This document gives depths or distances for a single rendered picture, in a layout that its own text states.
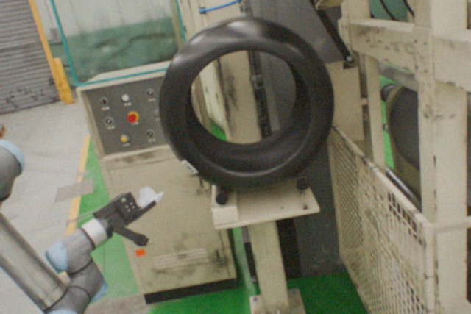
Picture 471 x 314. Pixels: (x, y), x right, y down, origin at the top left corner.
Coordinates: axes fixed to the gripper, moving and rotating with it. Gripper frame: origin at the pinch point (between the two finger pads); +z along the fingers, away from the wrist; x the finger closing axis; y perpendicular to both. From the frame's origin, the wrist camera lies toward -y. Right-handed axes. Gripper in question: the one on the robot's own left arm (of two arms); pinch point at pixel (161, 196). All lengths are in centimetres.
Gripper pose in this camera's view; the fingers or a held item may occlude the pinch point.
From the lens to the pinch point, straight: 131.2
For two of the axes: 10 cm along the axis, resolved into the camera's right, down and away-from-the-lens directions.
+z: 6.8, -4.6, 5.7
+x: -5.6, 1.9, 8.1
